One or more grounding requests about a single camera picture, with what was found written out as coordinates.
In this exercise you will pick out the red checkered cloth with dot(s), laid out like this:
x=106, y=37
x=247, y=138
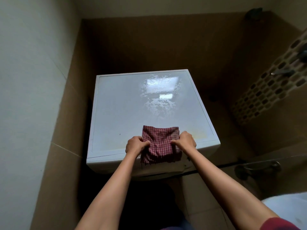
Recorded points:
x=159, y=141

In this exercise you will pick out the white toilet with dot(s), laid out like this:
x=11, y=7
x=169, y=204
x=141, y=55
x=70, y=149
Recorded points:
x=287, y=208

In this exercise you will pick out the dark red shirt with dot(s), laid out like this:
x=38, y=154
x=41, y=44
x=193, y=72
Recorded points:
x=280, y=225

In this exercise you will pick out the perforated plastic basket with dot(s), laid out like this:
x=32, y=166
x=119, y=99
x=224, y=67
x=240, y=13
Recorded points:
x=268, y=88

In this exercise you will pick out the person's right hand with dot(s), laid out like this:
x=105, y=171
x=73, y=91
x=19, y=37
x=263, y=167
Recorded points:
x=185, y=141

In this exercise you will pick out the metal wall tap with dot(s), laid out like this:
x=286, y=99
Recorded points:
x=283, y=72

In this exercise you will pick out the dark round basin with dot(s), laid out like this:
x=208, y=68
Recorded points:
x=256, y=168

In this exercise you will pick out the person's right forearm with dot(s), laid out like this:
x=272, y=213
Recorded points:
x=230, y=191

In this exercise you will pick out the person's left hand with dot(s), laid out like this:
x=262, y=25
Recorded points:
x=135, y=144

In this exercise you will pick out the person's left forearm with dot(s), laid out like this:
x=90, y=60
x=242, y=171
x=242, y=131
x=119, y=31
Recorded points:
x=108, y=194

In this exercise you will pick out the white washing machine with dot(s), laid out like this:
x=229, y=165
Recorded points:
x=120, y=112

